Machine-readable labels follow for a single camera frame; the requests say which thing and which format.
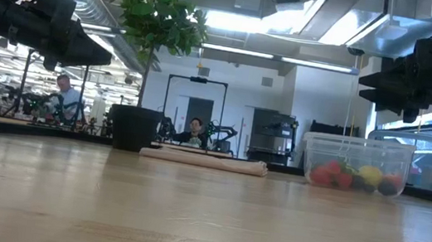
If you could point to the rectangular metal ceiling duct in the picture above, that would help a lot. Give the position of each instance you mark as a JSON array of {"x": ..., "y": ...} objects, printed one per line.
[{"x": 379, "y": 25}]

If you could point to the background black robot arm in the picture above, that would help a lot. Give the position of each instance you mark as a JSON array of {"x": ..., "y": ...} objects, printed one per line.
[
  {"x": 167, "y": 129},
  {"x": 223, "y": 132}
]

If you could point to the long ceiling light strip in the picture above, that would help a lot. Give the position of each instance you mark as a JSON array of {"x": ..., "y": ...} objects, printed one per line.
[
  {"x": 315, "y": 64},
  {"x": 233, "y": 50}
]

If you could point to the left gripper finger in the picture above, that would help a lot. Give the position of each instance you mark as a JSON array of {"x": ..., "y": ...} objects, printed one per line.
[
  {"x": 83, "y": 49},
  {"x": 77, "y": 65}
]

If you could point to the beige folded cloth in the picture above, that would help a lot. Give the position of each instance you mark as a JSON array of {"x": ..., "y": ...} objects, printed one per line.
[{"x": 202, "y": 161}]

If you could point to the black aluminium table frame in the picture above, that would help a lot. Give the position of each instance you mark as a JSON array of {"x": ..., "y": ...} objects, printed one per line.
[{"x": 51, "y": 134}]

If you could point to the small grey wall vent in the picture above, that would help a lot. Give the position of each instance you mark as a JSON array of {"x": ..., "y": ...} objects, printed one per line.
[
  {"x": 267, "y": 82},
  {"x": 203, "y": 71}
]

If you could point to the red toy strawberry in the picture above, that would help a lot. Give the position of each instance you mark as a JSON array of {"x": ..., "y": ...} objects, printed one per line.
[
  {"x": 334, "y": 166},
  {"x": 320, "y": 176}
]

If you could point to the yellow toy lemon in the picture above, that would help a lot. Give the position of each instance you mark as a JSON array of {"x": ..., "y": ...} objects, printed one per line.
[{"x": 370, "y": 174}]

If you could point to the black metal gantry frame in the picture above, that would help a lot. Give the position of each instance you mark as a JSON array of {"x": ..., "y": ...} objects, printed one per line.
[{"x": 198, "y": 80}]

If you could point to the clear plastic tupperware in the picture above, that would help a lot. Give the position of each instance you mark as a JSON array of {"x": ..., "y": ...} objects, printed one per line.
[{"x": 358, "y": 152}]

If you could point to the small green plant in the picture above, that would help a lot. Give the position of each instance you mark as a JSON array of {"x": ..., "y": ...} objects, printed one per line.
[{"x": 195, "y": 141}]

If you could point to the dark grey door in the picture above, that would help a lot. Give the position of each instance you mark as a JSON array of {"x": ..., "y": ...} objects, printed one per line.
[{"x": 199, "y": 108}]

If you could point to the green plant in black pot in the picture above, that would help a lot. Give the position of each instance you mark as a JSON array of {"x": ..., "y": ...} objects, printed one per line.
[{"x": 158, "y": 17}]

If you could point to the person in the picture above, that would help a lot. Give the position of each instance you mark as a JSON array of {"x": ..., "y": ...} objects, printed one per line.
[
  {"x": 195, "y": 126},
  {"x": 70, "y": 97}
]

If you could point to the silver round ventilation duct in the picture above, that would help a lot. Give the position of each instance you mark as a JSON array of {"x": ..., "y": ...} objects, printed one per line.
[{"x": 89, "y": 0}]

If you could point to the pink toy fruit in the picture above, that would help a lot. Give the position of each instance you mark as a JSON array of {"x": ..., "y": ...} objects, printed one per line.
[{"x": 394, "y": 180}]

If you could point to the black cabinet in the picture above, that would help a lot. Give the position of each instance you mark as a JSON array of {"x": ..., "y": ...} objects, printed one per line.
[{"x": 271, "y": 145}]

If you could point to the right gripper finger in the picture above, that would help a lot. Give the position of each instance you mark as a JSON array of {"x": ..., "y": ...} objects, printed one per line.
[
  {"x": 392, "y": 81},
  {"x": 390, "y": 100}
]

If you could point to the small dark toy berry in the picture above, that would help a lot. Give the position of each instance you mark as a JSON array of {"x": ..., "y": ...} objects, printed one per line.
[{"x": 369, "y": 188}]

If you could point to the thin black pole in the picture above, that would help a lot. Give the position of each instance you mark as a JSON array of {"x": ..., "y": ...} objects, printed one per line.
[
  {"x": 84, "y": 78},
  {"x": 24, "y": 79}
]

